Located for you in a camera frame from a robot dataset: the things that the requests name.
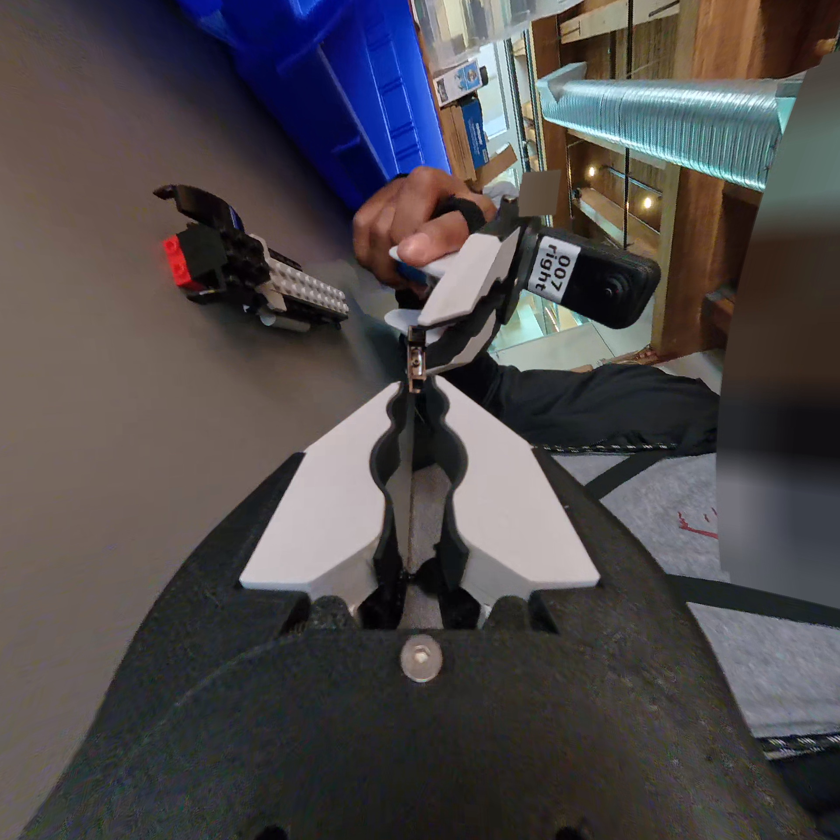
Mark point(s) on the grey desk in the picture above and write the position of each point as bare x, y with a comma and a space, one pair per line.
131, 459

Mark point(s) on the person's right forearm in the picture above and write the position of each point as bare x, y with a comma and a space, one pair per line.
590, 407

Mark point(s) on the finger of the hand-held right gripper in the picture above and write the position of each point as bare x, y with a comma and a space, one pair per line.
472, 341
466, 275

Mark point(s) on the blue plastic bin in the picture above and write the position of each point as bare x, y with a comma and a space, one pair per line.
380, 98

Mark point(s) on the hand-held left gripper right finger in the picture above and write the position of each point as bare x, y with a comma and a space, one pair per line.
525, 518

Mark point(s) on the grey black toy brick model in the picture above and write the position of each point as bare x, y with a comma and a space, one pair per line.
262, 269

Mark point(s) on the printed leaflet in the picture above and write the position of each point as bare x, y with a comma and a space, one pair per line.
459, 82

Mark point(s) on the person's right hand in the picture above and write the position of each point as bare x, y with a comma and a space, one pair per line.
400, 210

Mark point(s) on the small black brick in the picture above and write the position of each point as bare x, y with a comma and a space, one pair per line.
416, 361

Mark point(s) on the stack of clear storage boxes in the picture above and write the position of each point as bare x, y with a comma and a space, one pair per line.
472, 26

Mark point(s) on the silver air duct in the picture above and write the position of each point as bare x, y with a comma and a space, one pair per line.
656, 124

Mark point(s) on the blue cardboard box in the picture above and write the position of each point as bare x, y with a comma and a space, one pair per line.
474, 131

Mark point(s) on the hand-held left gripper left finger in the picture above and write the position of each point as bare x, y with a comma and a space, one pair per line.
315, 512

